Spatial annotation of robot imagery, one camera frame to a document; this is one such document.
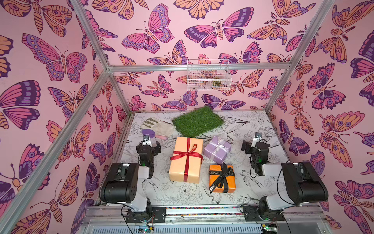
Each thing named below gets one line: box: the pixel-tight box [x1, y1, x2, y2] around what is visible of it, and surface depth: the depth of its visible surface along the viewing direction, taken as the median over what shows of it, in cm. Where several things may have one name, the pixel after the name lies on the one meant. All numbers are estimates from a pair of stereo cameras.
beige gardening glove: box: [141, 117, 176, 137], surface depth 114 cm
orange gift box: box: [208, 164, 236, 193], surface depth 79 cm
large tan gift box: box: [168, 136, 204, 184], surface depth 82 cm
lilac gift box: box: [203, 135, 232, 164], surface depth 92 cm
